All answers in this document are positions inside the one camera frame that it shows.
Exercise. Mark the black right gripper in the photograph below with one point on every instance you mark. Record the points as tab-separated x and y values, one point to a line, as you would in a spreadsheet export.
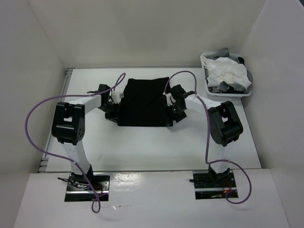
177	118

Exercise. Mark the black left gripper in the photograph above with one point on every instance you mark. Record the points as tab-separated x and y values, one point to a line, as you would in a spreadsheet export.
115	117

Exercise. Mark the black skirt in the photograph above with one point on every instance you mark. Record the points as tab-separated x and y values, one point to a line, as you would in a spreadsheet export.
142	104

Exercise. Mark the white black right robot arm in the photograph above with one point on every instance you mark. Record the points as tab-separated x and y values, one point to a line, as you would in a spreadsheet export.
223	125

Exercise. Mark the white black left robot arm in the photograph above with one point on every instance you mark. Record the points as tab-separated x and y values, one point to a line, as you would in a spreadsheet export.
69	127

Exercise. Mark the grey skirt in basket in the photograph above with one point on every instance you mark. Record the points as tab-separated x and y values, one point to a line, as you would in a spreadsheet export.
224	52

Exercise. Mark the white skirt in basket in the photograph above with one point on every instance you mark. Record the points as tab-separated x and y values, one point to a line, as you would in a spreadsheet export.
226	70

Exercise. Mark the white laundry basket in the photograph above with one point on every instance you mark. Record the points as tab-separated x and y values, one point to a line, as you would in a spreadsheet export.
230	92

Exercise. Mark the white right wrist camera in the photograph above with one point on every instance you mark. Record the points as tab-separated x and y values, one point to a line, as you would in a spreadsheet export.
169	99

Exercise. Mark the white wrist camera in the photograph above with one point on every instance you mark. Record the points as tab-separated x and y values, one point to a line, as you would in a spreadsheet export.
169	99
116	97

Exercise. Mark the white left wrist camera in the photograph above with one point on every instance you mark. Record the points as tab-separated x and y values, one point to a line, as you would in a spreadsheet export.
116	97

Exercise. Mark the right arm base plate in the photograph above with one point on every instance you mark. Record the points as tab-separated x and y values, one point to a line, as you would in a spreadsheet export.
206	189

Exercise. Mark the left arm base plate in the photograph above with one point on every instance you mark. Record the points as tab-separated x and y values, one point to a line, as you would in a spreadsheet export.
80	190

